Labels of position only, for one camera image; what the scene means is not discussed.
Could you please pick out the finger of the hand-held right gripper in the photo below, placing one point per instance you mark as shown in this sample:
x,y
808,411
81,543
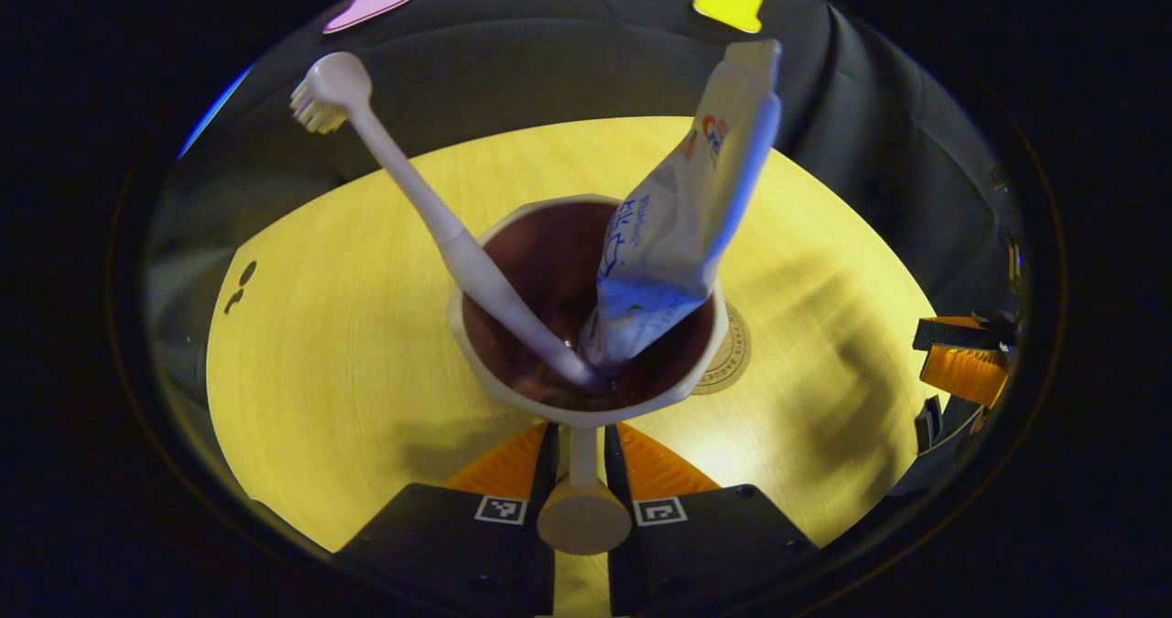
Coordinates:
x,y
961,362

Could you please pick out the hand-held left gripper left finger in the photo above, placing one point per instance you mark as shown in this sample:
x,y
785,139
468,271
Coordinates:
x,y
548,462

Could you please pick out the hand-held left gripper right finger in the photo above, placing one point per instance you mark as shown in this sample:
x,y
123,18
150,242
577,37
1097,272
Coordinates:
x,y
615,462

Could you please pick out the round brown coaster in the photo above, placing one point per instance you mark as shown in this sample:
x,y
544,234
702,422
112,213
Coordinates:
x,y
731,362

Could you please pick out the white toothpaste tube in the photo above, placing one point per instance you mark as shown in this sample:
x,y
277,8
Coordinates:
x,y
682,224

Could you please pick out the white toothbrush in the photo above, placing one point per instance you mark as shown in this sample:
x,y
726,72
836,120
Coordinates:
x,y
412,183

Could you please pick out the yellow wooden desktop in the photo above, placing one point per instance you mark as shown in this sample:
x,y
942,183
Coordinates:
x,y
348,343

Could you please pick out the black backdrop cloth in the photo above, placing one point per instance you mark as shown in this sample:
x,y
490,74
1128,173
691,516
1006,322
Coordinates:
x,y
513,78

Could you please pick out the black desk edge bracket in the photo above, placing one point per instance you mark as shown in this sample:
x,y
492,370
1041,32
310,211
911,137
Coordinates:
x,y
928,424

